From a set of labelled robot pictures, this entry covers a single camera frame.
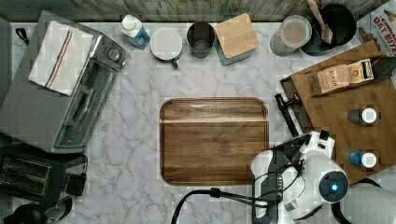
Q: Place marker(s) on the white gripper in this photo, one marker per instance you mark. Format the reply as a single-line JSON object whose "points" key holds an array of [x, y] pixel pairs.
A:
{"points": [[298, 146]]}

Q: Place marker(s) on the wooden drawer box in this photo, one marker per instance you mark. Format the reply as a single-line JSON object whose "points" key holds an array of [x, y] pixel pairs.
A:
{"points": [[329, 113]]}

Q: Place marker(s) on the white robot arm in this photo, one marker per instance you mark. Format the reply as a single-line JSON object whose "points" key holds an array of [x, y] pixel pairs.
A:
{"points": [[293, 180]]}

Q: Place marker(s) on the blue spice jar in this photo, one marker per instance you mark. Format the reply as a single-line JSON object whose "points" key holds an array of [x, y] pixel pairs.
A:
{"points": [[362, 158]]}

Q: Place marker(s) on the black paper towel holder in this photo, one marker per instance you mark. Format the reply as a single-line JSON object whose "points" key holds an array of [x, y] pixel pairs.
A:
{"points": [[336, 207]]}

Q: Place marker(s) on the grey spice jar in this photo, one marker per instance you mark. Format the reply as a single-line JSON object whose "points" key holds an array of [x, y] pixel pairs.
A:
{"points": [[362, 116]]}

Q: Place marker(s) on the paper towel roll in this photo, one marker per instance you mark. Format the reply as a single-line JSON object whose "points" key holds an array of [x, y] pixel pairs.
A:
{"points": [[368, 204]]}

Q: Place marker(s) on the wooden cutting board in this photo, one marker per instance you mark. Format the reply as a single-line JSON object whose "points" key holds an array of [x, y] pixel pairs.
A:
{"points": [[211, 141]]}

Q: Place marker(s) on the wooden spoon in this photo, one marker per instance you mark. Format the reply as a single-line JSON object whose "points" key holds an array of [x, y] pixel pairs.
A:
{"points": [[326, 32]]}

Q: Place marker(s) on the glass cereal jar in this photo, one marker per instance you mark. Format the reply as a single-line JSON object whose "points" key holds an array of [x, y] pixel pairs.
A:
{"points": [[294, 32]]}

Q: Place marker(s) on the black utensil holder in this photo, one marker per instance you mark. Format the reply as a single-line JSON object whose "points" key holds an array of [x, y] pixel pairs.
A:
{"points": [[342, 23]]}

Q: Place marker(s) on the teal canister wooden lid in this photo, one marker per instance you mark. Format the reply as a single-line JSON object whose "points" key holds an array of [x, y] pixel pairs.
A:
{"points": [[236, 39]]}

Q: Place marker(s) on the cereal box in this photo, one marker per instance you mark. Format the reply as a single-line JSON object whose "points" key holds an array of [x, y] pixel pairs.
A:
{"points": [[380, 26]]}

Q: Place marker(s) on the dark grey tumbler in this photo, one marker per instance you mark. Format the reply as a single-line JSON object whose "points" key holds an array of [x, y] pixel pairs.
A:
{"points": [[201, 37]]}

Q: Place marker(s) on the green white mug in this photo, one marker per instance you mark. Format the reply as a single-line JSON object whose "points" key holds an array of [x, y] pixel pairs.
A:
{"points": [[167, 45]]}

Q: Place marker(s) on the blue salt container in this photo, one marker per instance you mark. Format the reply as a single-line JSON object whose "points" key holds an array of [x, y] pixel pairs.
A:
{"points": [[135, 31]]}

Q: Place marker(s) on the stainless toaster oven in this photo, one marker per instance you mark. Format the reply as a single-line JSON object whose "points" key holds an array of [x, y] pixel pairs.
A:
{"points": [[49, 120]]}

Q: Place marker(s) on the white folded towel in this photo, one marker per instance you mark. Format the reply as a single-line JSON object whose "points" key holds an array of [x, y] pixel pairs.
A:
{"points": [[61, 58]]}

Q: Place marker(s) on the black toaster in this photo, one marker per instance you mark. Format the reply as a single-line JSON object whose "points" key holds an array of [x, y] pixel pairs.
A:
{"points": [[38, 176]]}

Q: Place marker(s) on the black kettle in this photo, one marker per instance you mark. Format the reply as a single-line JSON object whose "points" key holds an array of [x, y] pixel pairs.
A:
{"points": [[35, 213]]}

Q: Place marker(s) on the black drawer handle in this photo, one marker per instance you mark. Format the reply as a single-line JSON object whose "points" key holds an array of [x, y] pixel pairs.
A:
{"points": [[284, 106]]}

